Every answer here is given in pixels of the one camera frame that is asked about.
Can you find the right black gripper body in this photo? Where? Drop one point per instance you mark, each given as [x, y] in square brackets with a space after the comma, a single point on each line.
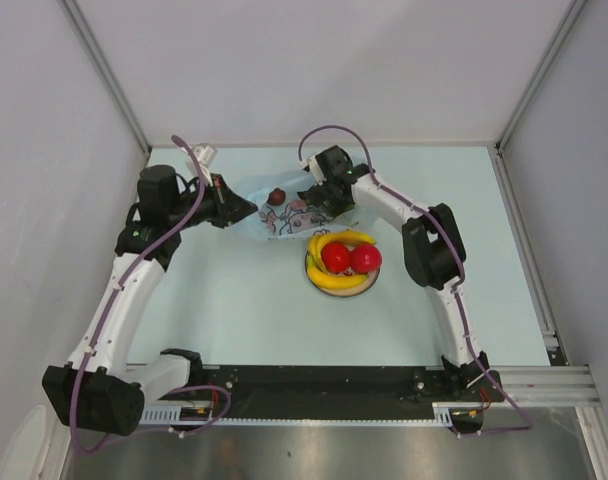
[319, 194]

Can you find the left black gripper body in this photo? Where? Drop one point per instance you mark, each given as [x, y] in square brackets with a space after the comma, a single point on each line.
[213, 207]

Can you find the light blue plastic bag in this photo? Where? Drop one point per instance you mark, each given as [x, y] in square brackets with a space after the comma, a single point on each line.
[294, 219]

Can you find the red fake apple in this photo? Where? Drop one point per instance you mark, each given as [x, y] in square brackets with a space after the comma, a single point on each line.
[336, 257]

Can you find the red fake pepper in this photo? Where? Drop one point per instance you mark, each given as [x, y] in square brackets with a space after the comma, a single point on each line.
[365, 258]

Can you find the yellow fake banana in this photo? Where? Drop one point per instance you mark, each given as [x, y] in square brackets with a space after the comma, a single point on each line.
[331, 282]

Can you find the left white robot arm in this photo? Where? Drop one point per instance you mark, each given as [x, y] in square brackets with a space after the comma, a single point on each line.
[93, 390]

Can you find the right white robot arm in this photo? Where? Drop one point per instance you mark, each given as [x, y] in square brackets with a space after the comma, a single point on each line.
[433, 249]

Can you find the dark brown fake fruit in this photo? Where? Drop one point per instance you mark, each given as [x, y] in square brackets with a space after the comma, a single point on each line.
[276, 197]

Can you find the white plate with red characters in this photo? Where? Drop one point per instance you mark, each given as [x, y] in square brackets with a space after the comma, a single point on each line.
[373, 277]

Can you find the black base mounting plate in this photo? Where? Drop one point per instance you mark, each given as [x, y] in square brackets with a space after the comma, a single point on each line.
[342, 393]

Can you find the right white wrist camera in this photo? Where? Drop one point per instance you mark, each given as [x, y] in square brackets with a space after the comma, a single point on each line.
[312, 166]

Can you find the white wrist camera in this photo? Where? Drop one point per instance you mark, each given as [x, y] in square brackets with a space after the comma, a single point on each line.
[312, 166]
[205, 154]

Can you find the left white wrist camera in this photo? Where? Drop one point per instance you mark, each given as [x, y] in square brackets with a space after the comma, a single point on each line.
[205, 154]

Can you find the white slotted cable duct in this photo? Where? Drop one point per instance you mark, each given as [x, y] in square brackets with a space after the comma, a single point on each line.
[190, 414]

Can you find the left aluminium corner post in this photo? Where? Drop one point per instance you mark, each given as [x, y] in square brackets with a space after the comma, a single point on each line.
[90, 44]

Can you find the aluminium corner post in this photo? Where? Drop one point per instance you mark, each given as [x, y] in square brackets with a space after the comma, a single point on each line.
[90, 44]
[552, 51]

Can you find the aluminium frame right rail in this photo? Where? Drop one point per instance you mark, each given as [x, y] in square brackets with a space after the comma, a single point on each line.
[537, 291]

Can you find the aluminium frame rail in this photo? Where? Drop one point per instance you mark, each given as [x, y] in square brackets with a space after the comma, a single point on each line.
[528, 386]
[537, 291]

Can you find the aluminium frame front rail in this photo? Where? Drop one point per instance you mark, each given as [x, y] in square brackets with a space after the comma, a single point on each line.
[528, 386]

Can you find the right aluminium corner post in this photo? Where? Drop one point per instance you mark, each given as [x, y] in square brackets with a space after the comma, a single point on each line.
[552, 51]

